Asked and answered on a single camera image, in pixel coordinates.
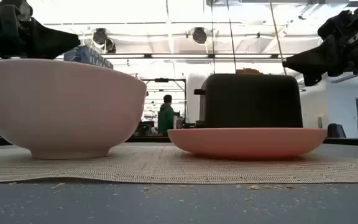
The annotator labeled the black round ceiling fixture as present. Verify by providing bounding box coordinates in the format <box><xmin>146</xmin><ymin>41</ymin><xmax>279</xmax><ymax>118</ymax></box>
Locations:
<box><xmin>191</xmin><ymin>27</ymin><xmax>208</xmax><ymax>45</ymax></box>
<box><xmin>92</xmin><ymin>27</ymin><xmax>117</xmax><ymax>54</ymax></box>

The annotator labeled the black toaster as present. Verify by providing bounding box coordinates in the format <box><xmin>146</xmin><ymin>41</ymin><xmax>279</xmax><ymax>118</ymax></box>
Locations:
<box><xmin>193</xmin><ymin>73</ymin><xmax>305</xmax><ymax>129</ymax></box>

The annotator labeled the black office chair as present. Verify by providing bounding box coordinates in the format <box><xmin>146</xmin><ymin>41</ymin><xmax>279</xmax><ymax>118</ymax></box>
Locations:
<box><xmin>326</xmin><ymin>123</ymin><xmax>347</xmax><ymax>139</ymax></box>

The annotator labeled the blue cereal box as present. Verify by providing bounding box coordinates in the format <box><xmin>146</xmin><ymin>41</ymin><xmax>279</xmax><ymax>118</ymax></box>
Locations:
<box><xmin>63</xmin><ymin>45</ymin><xmax>114</xmax><ymax>70</ymax></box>

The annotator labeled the yellow cable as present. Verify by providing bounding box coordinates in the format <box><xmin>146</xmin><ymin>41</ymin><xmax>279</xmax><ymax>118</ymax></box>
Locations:
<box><xmin>268</xmin><ymin>0</ymin><xmax>288</xmax><ymax>75</ymax></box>

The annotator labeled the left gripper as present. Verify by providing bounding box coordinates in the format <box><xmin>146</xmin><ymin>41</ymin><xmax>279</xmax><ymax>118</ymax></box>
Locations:
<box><xmin>0</xmin><ymin>0</ymin><xmax>81</xmax><ymax>60</ymax></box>

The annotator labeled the black metal rack frame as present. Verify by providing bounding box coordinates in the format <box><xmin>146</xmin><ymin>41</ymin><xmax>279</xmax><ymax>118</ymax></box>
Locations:
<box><xmin>140</xmin><ymin>78</ymin><xmax>188</xmax><ymax>125</ymax></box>

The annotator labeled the beige woven placemat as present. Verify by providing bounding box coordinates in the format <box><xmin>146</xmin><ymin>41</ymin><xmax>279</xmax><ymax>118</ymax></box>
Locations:
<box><xmin>0</xmin><ymin>144</ymin><xmax>358</xmax><ymax>184</ymax></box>

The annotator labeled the person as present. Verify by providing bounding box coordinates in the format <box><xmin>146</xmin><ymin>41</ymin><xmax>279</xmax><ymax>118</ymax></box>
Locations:
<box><xmin>157</xmin><ymin>94</ymin><xmax>176</xmax><ymax>137</ymax></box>

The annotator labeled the white ceramic bowl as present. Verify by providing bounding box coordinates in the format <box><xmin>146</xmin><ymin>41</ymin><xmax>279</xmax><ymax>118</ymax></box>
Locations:
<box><xmin>0</xmin><ymin>58</ymin><xmax>147</xmax><ymax>161</ymax></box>

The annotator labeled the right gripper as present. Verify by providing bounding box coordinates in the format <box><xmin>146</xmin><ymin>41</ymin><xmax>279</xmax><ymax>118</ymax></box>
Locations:
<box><xmin>282</xmin><ymin>0</ymin><xmax>358</xmax><ymax>87</ymax></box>

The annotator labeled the black cable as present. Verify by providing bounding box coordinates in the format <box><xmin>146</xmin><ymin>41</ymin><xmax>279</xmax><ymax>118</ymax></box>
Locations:
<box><xmin>226</xmin><ymin>0</ymin><xmax>238</xmax><ymax>75</ymax></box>

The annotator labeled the pink plate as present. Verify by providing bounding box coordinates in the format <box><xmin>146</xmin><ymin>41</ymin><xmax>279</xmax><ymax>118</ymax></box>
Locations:
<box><xmin>167</xmin><ymin>127</ymin><xmax>328</xmax><ymax>158</ymax></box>

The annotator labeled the brown toast slice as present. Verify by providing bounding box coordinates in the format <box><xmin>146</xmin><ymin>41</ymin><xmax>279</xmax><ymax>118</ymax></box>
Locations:
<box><xmin>235</xmin><ymin>68</ymin><xmax>264</xmax><ymax>76</ymax></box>

